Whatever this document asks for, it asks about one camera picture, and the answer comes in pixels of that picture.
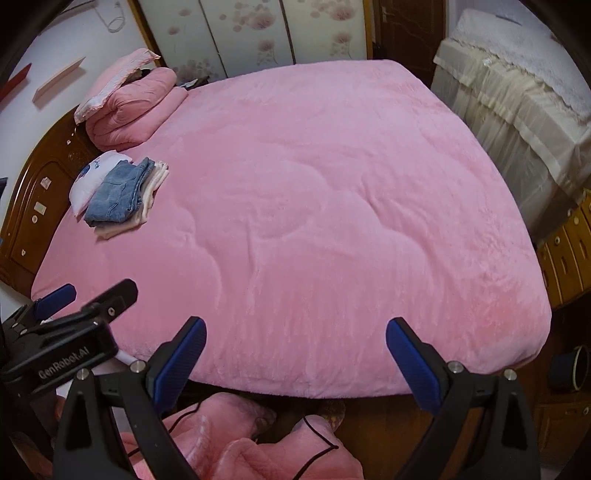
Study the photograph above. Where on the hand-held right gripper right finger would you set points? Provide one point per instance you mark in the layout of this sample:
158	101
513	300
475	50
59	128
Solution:
413	364

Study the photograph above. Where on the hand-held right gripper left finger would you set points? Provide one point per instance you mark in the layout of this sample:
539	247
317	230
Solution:
180	360

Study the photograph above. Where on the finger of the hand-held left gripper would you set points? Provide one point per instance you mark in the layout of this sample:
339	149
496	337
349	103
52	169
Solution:
55	297
111	300

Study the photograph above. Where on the blue denim jacket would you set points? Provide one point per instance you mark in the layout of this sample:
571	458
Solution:
115	194

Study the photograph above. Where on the person's left leg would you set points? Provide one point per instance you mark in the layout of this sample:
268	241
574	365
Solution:
217	415

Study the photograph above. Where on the person's leg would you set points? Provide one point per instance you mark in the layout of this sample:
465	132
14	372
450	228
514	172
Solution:
277	461
217	415

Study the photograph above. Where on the wooden bed headboard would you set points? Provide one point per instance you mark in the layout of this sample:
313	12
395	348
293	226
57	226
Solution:
27	221

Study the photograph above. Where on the small white printed pillow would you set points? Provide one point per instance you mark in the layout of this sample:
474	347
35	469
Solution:
90	177

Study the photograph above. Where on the folded white cloth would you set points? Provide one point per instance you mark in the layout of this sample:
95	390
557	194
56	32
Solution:
156	182

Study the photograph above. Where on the person's right leg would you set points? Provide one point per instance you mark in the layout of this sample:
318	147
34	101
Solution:
277	461

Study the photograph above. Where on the dark blue cup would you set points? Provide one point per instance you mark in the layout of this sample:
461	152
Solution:
565	369

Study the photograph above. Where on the yellow wooden drawer cabinet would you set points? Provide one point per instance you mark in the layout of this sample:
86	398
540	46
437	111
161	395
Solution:
568	258

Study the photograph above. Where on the folded pink quilt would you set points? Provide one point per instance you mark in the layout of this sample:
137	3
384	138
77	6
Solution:
134	110

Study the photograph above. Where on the pink lace-edged pillow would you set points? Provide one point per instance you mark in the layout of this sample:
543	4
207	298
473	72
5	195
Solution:
115	76

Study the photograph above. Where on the cream lace-covered furniture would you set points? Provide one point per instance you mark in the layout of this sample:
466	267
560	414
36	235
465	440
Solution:
508	115

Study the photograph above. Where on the floral wardrobe doors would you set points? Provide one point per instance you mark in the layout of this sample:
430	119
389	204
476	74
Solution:
258	32

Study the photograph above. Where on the brown wooden door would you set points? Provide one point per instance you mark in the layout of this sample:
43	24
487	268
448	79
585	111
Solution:
406	32

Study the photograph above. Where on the pink wall strip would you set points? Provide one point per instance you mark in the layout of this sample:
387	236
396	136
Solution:
60	81

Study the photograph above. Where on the red wall strip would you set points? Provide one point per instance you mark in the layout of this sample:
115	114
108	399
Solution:
16	82

